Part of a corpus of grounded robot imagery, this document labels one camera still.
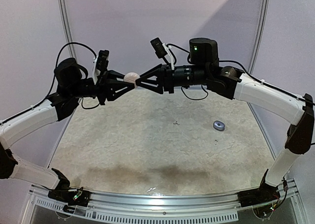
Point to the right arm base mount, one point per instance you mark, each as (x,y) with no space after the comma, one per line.
(264,193)

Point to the aluminium corner post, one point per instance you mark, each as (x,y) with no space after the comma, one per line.
(67,33)
(259,33)

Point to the white round case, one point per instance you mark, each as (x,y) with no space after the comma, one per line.
(131,77)

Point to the right aluminium corner post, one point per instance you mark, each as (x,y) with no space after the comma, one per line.
(259,33)

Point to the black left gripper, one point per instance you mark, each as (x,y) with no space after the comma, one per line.
(105,86)

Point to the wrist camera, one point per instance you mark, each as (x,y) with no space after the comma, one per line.
(100,64)
(163,52)

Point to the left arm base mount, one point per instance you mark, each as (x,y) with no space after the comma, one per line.
(71,196)

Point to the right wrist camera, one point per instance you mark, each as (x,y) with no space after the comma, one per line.
(163,52)

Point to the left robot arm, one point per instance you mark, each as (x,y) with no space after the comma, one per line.
(73,83)

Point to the aluminium front rail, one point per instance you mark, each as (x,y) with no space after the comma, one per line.
(115,208)

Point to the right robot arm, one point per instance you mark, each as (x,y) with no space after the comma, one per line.
(234,83)

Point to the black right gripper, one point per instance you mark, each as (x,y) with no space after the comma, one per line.
(166,78)

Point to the left aluminium corner post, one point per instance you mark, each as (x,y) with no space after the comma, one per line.
(67,33)

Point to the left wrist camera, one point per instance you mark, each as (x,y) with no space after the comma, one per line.
(100,64)

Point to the blue earbud charging case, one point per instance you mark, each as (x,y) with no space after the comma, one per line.
(218,125)

